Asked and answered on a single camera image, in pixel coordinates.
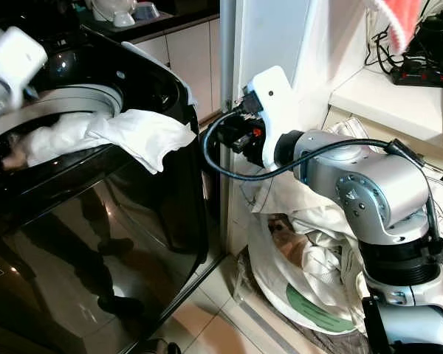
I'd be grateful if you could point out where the white garment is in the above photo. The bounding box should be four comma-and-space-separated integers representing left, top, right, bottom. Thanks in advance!
22, 109, 197, 175

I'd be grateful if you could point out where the cream clothes pile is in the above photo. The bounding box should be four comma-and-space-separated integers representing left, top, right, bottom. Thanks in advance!
255, 173, 374, 310

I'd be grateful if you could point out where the black top-load washing machine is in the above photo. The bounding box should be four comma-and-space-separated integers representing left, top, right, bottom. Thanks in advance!
0, 29, 222, 354

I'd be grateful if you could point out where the white kitchen cabinet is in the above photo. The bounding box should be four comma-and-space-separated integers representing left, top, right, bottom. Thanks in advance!
154, 18, 222, 123

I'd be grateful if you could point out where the small grey bowl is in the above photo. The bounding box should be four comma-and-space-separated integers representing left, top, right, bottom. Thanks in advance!
134, 1, 163, 21

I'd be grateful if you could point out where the white laundry bag green label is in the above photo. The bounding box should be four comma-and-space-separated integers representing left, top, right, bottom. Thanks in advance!
247, 177, 370, 336

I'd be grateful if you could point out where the black power strip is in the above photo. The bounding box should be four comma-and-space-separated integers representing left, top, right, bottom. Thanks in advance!
390, 62, 443, 90

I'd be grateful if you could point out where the red and white cloth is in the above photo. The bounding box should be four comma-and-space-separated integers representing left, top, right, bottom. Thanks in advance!
368, 0, 430, 57

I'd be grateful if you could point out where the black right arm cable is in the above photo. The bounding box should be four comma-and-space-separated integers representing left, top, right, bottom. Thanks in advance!
202, 109, 423, 182

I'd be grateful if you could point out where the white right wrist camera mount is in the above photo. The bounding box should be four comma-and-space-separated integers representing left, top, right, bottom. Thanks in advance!
243, 66, 301, 171

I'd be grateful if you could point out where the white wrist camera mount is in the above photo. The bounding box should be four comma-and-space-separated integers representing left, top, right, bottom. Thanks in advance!
0, 27, 49, 103
243, 66, 301, 171

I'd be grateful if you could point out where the silver door frame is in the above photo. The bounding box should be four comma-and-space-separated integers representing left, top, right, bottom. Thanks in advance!
218, 0, 243, 255

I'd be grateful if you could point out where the black power cord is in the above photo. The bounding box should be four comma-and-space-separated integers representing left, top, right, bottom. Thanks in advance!
369, 27, 411, 74

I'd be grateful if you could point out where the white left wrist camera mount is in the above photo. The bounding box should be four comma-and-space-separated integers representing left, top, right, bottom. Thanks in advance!
0, 27, 49, 103

